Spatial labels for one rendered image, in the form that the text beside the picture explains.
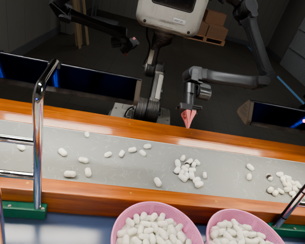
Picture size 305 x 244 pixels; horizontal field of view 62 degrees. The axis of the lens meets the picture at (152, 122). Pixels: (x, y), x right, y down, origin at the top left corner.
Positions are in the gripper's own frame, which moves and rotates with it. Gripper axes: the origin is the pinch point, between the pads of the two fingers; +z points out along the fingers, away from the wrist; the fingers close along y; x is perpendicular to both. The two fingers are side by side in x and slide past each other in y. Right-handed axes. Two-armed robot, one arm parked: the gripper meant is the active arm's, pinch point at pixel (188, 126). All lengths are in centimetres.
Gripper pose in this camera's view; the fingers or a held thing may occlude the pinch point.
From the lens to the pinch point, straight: 109.6
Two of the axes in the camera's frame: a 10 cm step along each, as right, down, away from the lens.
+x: -2.4, 2.7, 9.3
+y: 9.7, 1.5, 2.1
